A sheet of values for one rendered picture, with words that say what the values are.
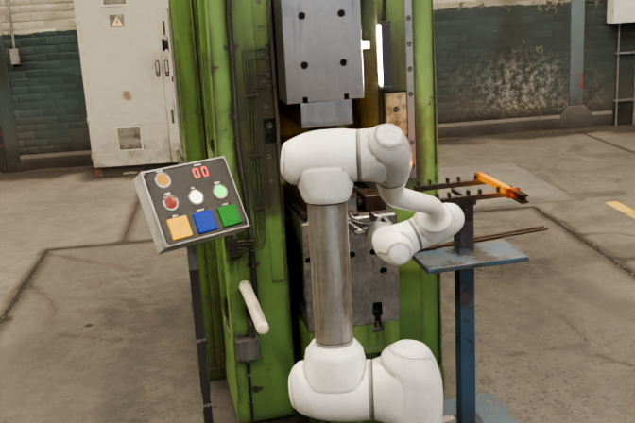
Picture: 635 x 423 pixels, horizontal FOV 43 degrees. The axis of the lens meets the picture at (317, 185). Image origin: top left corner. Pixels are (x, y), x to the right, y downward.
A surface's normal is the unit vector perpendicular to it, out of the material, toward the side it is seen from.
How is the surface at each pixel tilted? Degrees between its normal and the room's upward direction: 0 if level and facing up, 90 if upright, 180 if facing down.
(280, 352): 90
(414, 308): 90
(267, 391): 90
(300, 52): 90
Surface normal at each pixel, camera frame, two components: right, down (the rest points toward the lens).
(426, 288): 0.22, 0.22
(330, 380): -0.11, 0.12
